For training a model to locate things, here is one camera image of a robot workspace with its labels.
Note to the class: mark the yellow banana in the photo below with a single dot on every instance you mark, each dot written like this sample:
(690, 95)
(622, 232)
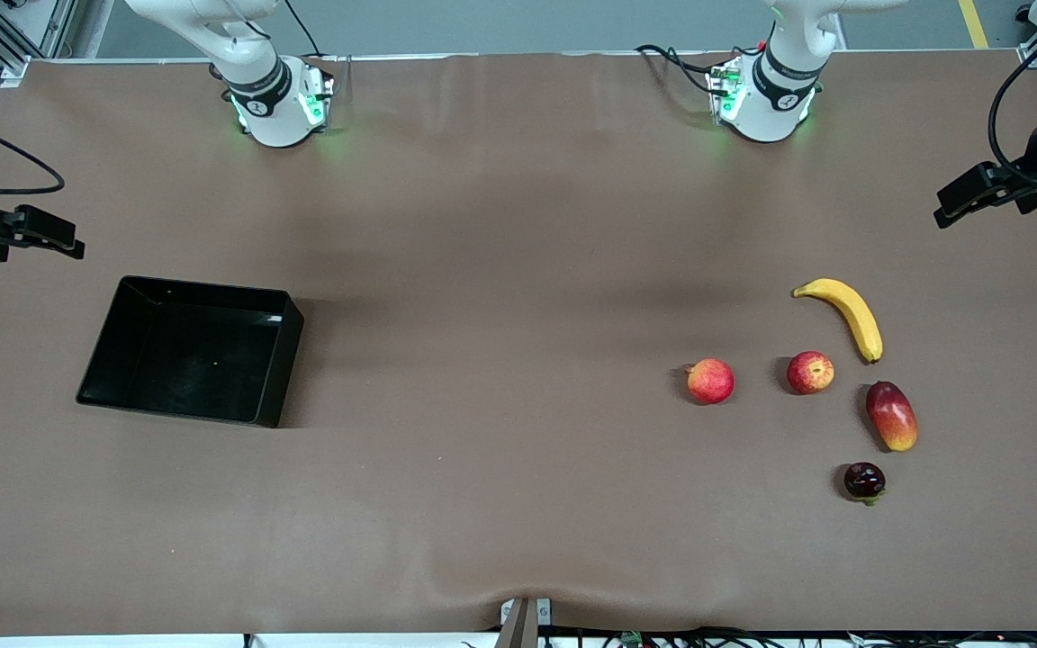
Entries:
(852, 310)

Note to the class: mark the black plastic box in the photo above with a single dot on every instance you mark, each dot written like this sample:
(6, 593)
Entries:
(194, 351)

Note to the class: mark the red yellow apple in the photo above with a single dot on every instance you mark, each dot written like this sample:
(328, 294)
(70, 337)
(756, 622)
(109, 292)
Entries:
(710, 382)
(810, 373)

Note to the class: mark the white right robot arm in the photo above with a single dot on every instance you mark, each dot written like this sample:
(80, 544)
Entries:
(271, 108)

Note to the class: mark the red yellow mango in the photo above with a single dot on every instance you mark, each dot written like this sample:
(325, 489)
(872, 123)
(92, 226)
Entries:
(892, 417)

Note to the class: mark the dark purple mangosteen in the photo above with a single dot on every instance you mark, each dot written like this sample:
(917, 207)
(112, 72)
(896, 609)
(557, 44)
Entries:
(864, 481)

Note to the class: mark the brown table mat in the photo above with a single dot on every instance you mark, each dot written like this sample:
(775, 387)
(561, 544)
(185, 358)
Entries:
(500, 270)

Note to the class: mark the metal camera stand bracket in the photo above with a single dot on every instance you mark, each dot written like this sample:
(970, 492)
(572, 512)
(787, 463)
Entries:
(523, 623)

